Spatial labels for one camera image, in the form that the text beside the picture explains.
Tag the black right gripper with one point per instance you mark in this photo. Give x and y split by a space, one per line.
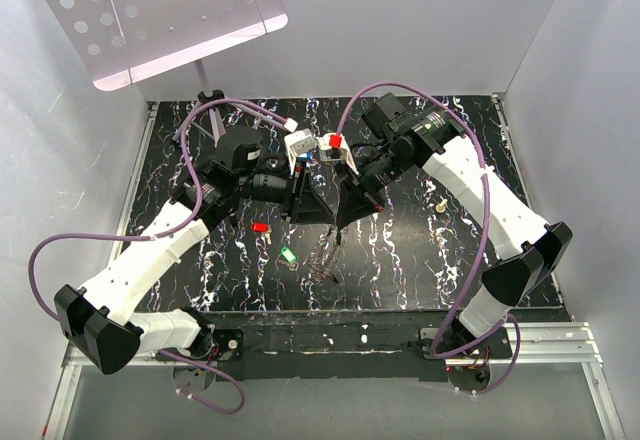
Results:
355 202

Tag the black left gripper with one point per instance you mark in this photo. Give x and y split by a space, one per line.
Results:
308 206

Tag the key with red tag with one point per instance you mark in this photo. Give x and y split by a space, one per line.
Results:
262 229

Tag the key with green tag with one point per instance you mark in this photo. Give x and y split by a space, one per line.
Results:
288 258

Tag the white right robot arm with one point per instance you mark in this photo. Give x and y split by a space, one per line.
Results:
518 248

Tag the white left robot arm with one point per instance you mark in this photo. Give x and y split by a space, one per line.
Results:
99 317

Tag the white perforated music stand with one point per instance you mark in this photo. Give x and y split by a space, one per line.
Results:
123 42

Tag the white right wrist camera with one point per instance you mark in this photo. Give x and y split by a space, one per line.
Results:
333 147

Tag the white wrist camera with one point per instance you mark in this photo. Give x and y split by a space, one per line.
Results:
333 147
297 142

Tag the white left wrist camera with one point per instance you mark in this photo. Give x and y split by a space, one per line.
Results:
297 142

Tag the aluminium front rail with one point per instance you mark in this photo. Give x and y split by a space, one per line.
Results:
557 390

